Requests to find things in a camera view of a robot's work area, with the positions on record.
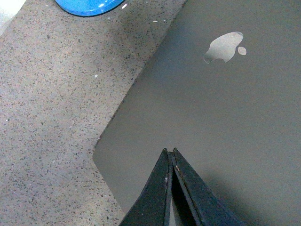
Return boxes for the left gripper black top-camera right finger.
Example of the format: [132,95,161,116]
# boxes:
[172,148,245,226]

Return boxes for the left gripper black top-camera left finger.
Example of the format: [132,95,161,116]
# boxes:
[120,149,173,226]

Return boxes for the grey laptop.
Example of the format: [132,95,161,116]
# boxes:
[93,0,301,226]

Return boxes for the blue desk lamp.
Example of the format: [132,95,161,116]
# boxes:
[55,0,124,17]

